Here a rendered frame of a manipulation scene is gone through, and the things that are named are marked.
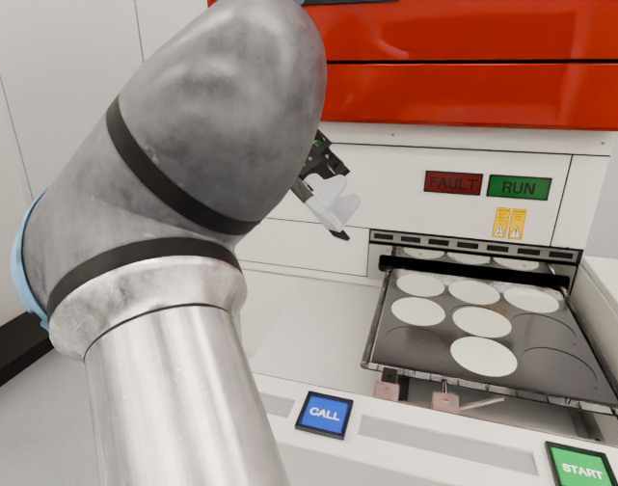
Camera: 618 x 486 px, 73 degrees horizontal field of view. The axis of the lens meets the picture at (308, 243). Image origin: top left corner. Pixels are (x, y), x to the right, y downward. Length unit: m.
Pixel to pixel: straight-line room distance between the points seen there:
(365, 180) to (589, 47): 0.46
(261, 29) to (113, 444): 0.22
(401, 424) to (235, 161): 0.38
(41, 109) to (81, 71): 0.48
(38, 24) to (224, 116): 3.31
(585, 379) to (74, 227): 0.70
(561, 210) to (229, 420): 0.88
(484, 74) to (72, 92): 2.90
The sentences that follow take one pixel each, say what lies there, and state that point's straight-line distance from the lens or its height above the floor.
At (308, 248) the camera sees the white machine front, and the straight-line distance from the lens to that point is 1.06.
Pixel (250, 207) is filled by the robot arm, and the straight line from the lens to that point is 0.24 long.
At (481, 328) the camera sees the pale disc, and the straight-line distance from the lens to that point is 0.82.
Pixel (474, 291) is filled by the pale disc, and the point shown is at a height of 0.90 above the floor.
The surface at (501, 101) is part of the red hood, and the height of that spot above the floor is 1.27.
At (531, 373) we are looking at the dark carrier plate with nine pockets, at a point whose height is 0.90.
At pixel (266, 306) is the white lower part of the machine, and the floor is 0.71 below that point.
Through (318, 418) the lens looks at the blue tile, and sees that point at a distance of 0.51.
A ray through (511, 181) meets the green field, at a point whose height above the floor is 1.11.
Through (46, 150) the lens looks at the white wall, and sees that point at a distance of 3.68.
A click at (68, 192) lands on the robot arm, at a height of 1.26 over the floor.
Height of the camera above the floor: 1.33
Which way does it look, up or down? 23 degrees down
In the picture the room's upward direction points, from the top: straight up
